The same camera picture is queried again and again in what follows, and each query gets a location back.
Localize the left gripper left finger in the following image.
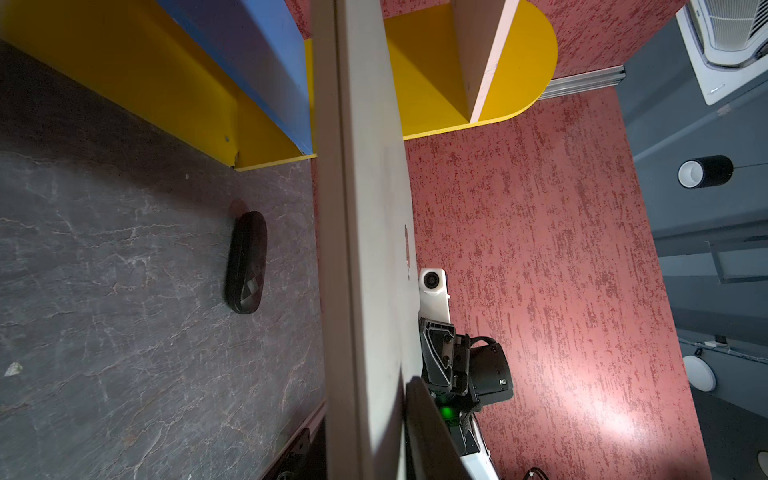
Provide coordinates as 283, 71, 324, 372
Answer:
260, 413, 327, 480

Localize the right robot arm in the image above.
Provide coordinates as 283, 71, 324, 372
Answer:
419, 317, 514, 479

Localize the right aluminium corner post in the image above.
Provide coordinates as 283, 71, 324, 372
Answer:
539, 65, 626, 100

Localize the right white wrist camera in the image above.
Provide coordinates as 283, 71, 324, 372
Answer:
419, 268, 451, 324

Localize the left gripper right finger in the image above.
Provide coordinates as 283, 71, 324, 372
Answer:
405, 376, 471, 479

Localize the black glasses case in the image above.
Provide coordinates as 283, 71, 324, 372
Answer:
224, 211, 268, 315

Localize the ceiling air conditioner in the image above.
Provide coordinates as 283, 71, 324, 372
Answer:
676, 0, 767, 106

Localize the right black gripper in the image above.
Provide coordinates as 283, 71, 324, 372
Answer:
419, 317, 470, 396

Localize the silver laptop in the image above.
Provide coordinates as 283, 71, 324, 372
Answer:
312, 1, 421, 479

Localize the black cylindrical ceiling lamp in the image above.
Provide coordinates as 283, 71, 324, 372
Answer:
677, 155, 734, 189

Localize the yellow pink blue shelf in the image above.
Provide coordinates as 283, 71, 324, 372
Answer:
1, 1, 557, 171

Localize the round white ceiling light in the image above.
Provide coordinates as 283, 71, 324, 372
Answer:
683, 355, 717, 392

